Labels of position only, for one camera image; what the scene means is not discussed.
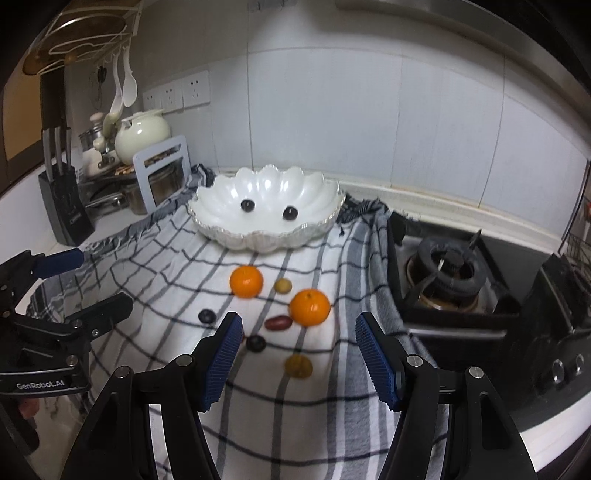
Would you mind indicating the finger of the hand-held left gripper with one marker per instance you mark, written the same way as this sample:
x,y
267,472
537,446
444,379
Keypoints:
x,y
108,309
60,261

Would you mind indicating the steel lidded pot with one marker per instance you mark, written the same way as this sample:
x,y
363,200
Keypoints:
x,y
92,136

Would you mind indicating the white scalloped bowl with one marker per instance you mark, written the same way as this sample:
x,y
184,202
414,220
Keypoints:
x,y
268,194

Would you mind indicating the black knife block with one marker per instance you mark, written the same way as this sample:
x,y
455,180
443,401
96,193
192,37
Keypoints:
x,y
67,207

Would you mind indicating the stainless steel pot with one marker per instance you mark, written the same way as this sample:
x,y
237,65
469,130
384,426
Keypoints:
x,y
164,184

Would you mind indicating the glass pot lid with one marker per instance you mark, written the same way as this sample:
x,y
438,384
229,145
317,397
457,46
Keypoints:
x,y
106,201

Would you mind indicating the dark purple grape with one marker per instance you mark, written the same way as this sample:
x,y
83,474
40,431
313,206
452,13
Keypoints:
x,y
248,205
207,316
255,344
290,213

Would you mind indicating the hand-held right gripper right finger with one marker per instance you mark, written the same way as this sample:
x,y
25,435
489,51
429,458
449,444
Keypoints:
x,y
376,364

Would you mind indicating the cream ceramic pot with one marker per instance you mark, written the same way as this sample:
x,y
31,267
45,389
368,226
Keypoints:
x,y
143,136

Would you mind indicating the white plastic ladle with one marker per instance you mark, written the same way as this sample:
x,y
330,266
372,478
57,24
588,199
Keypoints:
x,y
117,99

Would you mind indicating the small yellow-green fruit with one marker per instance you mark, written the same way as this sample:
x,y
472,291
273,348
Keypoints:
x,y
298,366
283,286

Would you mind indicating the dark hanging whisk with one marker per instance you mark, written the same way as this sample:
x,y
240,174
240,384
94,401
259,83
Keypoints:
x,y
100,87

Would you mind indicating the stove knob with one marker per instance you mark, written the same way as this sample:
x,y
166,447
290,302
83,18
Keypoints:
x,y
579,362
558,370

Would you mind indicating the white wall socket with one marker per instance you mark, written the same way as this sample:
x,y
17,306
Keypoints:
x,y
196,90
151,99
171,95

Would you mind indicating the pale plastic stand frame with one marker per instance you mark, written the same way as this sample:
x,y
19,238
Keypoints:
x,y
141,184

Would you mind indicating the red oblong fruit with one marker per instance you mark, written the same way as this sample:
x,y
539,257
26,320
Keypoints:
x,y
278,323

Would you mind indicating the person's left hand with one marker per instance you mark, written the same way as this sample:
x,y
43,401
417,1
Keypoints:
x,y
28,408

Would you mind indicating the stove burner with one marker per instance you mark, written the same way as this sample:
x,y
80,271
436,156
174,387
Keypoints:
x,y
443,272

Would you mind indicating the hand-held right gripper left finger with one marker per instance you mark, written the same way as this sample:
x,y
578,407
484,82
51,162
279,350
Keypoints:
x,y
224,364

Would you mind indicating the wooden cutting board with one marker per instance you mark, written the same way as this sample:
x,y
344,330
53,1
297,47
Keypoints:
x,y
41,63

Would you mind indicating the black gas stove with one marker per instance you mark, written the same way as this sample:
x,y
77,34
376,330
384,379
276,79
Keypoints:
x,y
531,323

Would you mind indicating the orange tangerine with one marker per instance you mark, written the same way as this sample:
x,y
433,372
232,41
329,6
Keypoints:
x,y
246,281
310,308

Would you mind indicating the white plastic spoon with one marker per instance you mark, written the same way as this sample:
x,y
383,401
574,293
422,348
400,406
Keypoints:
x,y
129,85

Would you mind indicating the checkered white cloth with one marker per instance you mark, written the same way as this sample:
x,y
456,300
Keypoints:
x,y
323,415

